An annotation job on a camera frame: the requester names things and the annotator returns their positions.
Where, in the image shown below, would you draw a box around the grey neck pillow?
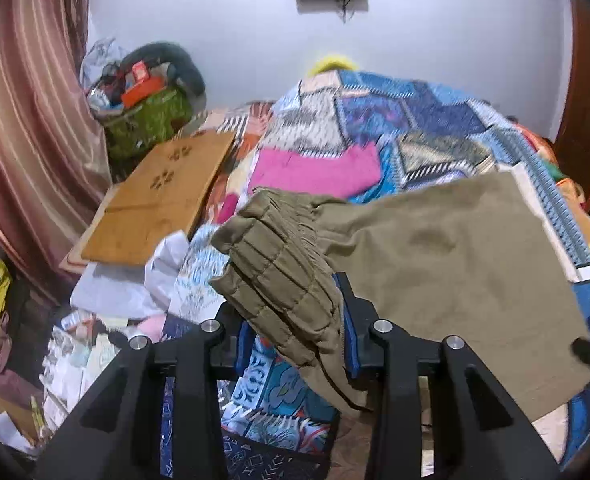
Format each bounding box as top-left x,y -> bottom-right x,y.
125,41 -> 206,96

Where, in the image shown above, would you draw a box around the olive green pants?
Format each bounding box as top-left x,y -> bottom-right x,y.
209,170 -> 590,421

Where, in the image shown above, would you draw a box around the striped maroon curtain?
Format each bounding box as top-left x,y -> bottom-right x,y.
0,0 -> 112,306

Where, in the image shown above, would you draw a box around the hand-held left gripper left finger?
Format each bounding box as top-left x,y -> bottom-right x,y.
34,302 -> 256,480

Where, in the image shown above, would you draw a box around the white plastic bag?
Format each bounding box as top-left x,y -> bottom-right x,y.
80,37 -> 134,91

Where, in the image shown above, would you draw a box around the green patterned bag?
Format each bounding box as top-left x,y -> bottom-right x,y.
101,85 -> 196,161

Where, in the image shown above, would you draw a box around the patchwork printed blanket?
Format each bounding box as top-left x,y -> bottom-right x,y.
160,69 -> 590,480

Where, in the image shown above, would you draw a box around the pink cloth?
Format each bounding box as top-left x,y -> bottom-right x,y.
217,141 -> 382,225

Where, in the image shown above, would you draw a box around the orange box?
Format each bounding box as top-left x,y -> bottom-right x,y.
121,61 -> 164,108

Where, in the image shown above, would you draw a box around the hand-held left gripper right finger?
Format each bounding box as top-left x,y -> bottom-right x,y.
333,272 -> 562,480

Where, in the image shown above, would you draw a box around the wooden board with paw cutouts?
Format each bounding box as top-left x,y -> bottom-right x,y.
81,130 -> 238,267

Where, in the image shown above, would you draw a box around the yellow cloth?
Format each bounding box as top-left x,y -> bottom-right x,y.
314,55 -> 358,75

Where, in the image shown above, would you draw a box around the wooden door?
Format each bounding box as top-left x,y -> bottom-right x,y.
550,0 -> 590,216

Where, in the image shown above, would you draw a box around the white crumpled cloth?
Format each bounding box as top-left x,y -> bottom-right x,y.
70,230 -> 190,321

